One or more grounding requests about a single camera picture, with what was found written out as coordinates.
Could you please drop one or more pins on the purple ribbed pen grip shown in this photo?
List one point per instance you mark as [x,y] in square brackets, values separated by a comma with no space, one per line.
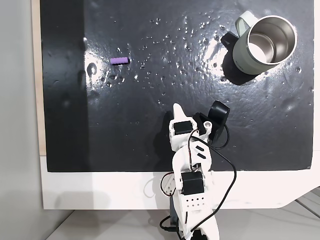
[119,61]

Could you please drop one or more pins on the black rubber table mat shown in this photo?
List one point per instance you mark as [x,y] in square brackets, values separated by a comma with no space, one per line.
[140,120]

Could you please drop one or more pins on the pale green steel-lined mug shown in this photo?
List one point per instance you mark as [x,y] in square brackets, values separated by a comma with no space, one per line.
[241,60]

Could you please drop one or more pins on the black table clamp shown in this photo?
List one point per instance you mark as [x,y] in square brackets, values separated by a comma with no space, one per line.
[173,212]

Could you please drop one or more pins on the black oval camera box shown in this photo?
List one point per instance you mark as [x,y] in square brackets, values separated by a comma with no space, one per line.
[218,117]

